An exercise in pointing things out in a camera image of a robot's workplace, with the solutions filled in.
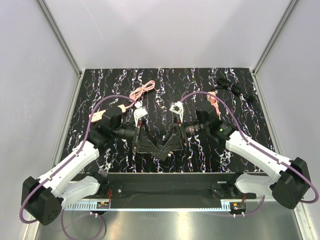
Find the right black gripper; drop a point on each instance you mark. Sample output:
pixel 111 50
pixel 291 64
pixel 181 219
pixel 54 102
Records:
pixel 173 141

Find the wooden red socket power strip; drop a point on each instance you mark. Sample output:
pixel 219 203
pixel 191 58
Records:
pixel 213 94

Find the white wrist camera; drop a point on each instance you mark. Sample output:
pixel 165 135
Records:
pixel 139 112
pixel 177 108

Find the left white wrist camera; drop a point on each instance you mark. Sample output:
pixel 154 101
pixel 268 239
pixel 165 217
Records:
pixel 139 112

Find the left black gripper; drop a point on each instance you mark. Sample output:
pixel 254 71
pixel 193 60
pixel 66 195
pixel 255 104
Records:
pixel 145 143

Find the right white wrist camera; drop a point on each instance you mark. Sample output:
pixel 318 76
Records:
pixel 177 108

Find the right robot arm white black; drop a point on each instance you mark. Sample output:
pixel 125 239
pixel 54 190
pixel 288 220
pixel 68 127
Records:
pixel 284 179

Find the pink plug adapter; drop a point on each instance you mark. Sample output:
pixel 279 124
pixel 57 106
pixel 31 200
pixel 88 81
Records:
pixel 211 99

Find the pink square charger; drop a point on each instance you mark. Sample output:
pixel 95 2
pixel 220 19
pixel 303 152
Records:
pixel 217 111

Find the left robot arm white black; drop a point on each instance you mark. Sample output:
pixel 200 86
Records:
pixel 46 196

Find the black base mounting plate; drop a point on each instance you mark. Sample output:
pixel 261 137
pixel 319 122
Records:
pixel 161 190

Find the grey slotted cable duct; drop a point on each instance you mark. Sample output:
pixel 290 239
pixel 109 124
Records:
pixel 89 206

